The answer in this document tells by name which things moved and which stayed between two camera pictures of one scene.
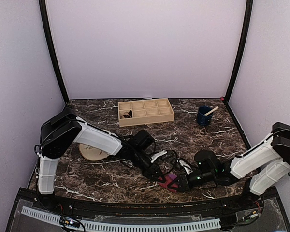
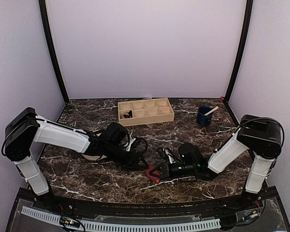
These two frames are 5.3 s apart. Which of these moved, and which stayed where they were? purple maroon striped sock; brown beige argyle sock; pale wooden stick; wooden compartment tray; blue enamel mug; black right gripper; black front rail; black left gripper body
Moved: black right gripper; purple maroon striped sock; black left gripper body
Stayed: brown beige argyle sock; black front rail; wooden compartment tray; blue enamel mug; pale wooden stick
